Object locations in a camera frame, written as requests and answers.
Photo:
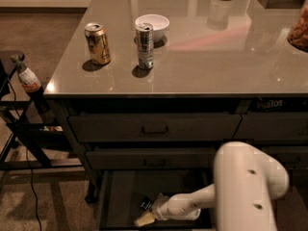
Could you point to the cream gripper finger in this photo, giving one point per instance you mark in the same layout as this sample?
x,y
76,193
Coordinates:
x,y
145,219

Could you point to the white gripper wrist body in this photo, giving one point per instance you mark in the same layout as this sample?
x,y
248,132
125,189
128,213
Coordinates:
x,y
172,206

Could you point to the dark rxbar blueberry wrapper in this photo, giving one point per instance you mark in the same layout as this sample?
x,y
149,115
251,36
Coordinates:
x,y
146,204

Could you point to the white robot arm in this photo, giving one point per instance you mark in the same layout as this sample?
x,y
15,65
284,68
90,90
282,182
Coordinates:
x,y
246,182

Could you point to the open bottom drawer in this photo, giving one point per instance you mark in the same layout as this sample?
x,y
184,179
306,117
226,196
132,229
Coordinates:
x,y
123,190

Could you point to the middle left drawer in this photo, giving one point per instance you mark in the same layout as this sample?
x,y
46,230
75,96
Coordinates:
x,y
148,158

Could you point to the top left drawer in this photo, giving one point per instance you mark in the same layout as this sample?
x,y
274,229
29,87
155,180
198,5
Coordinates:
x,y
154,127

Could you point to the dark counter cabinet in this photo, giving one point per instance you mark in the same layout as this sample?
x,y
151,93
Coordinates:
x,y
215,58

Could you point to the middle right drawer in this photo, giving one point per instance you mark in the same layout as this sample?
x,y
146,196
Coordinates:
x,y
291,157

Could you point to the top right drawer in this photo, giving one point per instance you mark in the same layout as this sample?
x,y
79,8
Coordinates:
x,y
273,127

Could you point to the slim silver energy can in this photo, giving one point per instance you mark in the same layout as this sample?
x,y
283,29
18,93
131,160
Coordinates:
x,y
145,45

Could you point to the cola bottle red label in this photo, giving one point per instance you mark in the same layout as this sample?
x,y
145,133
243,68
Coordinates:
x,y
31,84

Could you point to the white bowl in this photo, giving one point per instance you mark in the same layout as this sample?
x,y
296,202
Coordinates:
x,y
160,24

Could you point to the gold soda can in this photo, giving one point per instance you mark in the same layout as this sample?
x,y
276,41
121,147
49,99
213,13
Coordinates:
x,y
97,41

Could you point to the dark side table frame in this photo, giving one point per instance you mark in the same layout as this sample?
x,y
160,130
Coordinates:
x,y
32,136

